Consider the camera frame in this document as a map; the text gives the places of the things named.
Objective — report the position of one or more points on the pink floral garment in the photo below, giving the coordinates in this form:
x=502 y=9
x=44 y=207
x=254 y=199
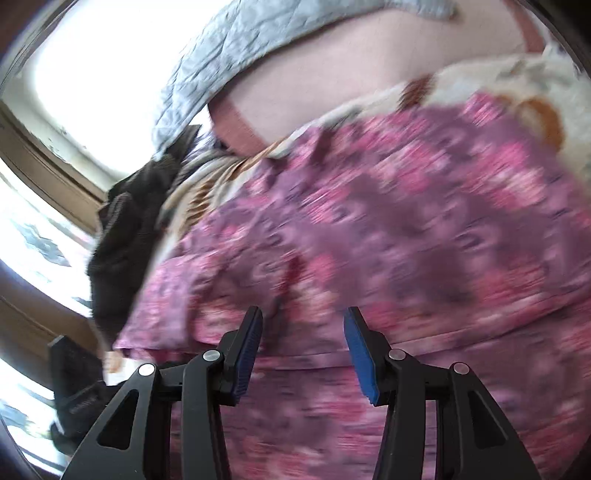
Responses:
x=369 y=230

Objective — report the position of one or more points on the grey quilted pillow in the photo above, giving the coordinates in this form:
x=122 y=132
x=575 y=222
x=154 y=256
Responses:
x=221 y=60

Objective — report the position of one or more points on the pink bed sheet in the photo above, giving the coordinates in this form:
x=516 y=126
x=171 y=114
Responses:
x=346 y=83

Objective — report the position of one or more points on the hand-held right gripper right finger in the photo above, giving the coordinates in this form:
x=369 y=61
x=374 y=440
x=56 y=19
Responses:
x=362 y=355

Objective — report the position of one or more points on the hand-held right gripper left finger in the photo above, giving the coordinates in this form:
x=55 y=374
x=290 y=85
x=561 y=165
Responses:
x=244 y=350

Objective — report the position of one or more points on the cream leaf print blanket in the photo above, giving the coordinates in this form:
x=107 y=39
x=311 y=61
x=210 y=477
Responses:
x=508 y=78

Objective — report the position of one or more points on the dark brown cloth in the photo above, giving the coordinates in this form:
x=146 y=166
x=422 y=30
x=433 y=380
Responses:
x=124 y=240

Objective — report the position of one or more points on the wooden window frame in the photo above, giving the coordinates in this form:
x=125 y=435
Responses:
x=41 y=157

